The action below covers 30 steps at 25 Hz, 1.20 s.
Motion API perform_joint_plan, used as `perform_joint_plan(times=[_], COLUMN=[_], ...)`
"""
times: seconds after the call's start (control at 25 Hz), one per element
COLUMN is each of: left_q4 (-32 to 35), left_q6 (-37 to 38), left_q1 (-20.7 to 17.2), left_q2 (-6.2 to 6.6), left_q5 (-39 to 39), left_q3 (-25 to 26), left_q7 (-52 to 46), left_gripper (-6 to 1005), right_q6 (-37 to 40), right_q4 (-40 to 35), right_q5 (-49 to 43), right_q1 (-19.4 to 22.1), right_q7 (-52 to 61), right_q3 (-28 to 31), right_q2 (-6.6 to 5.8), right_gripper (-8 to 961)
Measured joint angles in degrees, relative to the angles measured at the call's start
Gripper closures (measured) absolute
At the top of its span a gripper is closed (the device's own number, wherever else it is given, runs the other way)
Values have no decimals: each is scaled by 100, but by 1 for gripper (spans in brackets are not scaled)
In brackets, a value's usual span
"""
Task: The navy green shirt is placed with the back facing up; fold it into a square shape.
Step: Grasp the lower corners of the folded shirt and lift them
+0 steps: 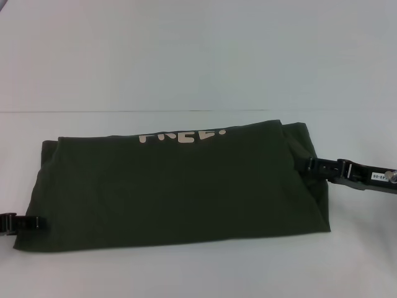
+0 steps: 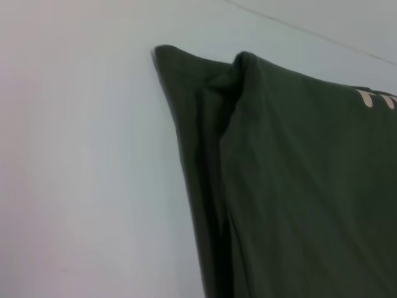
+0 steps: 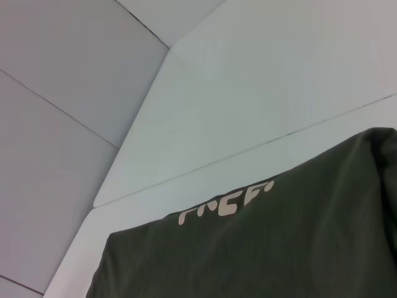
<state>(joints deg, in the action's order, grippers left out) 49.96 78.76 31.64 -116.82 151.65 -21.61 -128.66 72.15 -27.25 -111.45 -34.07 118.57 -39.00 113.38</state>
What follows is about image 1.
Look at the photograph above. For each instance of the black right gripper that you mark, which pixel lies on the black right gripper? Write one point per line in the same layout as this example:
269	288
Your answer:
366	178

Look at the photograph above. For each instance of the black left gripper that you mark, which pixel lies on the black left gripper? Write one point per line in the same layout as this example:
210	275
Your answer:
7	223

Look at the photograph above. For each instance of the dark green shirt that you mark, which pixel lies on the dark green shirt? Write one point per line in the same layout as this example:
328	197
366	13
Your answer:
173	186

